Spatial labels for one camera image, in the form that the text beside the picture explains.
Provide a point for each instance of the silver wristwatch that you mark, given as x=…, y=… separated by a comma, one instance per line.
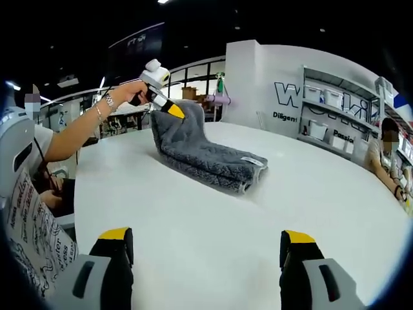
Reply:
x=109, y=101

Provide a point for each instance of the person's left hand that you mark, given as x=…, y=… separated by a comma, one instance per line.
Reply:
x=129, y=95

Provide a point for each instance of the white table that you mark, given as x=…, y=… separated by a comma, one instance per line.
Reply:
x=200, y=226

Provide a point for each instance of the cardboard box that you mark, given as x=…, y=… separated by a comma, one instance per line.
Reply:
x=189, y=93

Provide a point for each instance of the white chest-worn device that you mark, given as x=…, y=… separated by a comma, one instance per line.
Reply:
x=17, y=151

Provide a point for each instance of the white storage shelf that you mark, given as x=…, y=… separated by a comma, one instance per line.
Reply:
x=334, y=97

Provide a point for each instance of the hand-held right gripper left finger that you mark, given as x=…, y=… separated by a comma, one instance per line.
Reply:
x=104, y=277

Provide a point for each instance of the purple rolled mat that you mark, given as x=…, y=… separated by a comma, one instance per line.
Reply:
x=219, y=100

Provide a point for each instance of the grey metal shelving rack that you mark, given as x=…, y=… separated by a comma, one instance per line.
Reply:
x=384, y=90
x=338, y=113

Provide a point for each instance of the operator person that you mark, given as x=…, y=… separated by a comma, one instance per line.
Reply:
x=38, y=232

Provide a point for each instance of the green hanging item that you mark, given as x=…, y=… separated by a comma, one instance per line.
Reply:
x=221, y=84

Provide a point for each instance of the large black overhead display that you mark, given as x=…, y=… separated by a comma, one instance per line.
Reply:
x=137, y=45

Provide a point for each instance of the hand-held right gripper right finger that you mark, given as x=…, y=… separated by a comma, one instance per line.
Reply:
x=301, y=277

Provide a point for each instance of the light blue face mask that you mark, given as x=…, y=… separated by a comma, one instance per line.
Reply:
x=32, y=108

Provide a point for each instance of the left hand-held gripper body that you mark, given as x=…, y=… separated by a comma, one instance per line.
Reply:
x=155, y=79

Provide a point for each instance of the grey ceiling unit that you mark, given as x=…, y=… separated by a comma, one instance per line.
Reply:
x=68, y=80

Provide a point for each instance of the grey towel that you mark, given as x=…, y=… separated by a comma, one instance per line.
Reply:
x=206, y=158

